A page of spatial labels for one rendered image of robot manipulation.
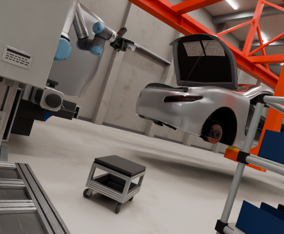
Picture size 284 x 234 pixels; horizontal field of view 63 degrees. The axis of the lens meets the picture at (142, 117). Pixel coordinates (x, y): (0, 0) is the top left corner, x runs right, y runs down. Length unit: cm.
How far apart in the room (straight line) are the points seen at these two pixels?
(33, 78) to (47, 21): 20
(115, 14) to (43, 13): 815
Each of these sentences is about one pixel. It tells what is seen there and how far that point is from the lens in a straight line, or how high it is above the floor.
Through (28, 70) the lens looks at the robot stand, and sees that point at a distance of 88.
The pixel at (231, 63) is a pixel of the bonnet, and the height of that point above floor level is 204.
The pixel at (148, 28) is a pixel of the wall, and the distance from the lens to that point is 980.
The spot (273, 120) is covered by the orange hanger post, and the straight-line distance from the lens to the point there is 394.
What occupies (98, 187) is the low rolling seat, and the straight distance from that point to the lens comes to 194.
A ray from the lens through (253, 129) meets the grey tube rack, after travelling 101.
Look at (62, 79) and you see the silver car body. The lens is 245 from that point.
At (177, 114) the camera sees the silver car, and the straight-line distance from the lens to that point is 349.
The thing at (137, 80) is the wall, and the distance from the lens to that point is 942.
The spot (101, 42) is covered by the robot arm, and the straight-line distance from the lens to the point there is 152.
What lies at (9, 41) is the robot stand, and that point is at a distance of 87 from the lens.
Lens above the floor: 78
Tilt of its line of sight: level
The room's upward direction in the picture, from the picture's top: 17 degrees clockwise
